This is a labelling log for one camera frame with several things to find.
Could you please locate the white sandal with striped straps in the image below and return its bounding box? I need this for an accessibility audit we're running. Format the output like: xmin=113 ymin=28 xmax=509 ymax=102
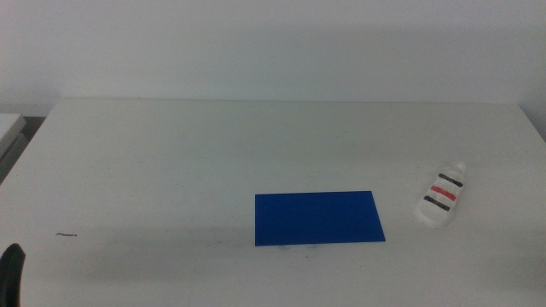
xmin=414 ymin=160 xmax=468 ymax=228

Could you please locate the blue rectangular mat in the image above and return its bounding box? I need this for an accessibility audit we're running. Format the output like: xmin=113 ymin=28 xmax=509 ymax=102
xmin=254 ymin=190 xmax=386 ymax=247

